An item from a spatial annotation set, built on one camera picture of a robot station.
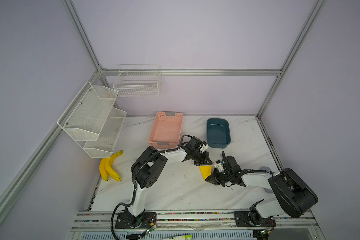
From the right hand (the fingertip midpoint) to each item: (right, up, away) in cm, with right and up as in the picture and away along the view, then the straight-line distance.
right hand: (205, 180), depth 85 cm
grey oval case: (+37, +5, +5) cm, 38 cm away
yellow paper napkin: (+1, +5, +2) cm, 5 cm away
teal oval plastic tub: (+13, +26, +23) cm, 36 cm away
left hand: (+4, +9, +2) cm, 10 cm away
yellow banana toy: (-58, +7, +1) cm, 59 cm away
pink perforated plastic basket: (-26, +28, +26) cm, 46 cm away
